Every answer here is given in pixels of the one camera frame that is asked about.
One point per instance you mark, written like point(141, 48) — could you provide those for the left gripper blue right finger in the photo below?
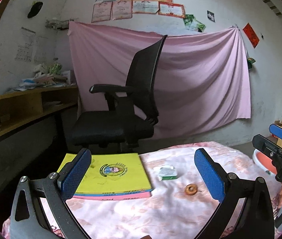
point(255, 219)

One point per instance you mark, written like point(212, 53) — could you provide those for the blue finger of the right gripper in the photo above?
point(266, 146)
point(276, 130)

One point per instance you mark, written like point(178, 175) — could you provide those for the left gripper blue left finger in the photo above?
point(28, 218)

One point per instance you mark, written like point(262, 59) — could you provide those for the small brown ring snack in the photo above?
point(191, 189)

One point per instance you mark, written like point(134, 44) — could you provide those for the white green wrapper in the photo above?
point(166, 172)

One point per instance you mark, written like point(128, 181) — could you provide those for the orange plastic bucket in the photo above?
point(264, 162)

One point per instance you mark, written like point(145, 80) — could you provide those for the yellow book stack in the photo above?
point(115, 177)

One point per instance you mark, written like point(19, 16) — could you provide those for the floral pink table cover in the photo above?
point(169, 212)

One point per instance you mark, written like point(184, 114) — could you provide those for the pink hanging cloth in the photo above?
point(202, 81)

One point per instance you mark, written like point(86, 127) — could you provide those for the wooden desk with shelves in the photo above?
point(18, 110)

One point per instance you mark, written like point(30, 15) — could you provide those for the black office chair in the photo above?
point(132, 112)

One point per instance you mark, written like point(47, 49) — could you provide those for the pile of papers on desk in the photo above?
point(47, 76)

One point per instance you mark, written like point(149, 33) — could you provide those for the red diamond wall paper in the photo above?
point(251, 35)

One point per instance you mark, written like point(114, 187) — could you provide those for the black hat on wall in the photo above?
point(35, 9)

